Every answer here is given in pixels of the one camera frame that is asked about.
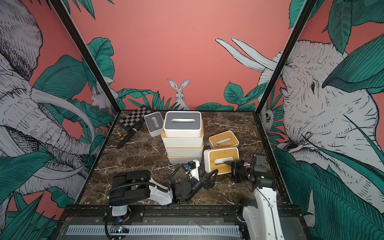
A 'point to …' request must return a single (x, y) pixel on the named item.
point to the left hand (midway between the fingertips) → (216, 169)
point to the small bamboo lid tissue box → (225, 139)
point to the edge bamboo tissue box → (215, 159)
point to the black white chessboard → (130, 120)
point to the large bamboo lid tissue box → (184, 151)
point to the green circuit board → (119, 230)
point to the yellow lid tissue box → (184, 157)
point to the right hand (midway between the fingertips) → (223, 161)
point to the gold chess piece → (119, 133)
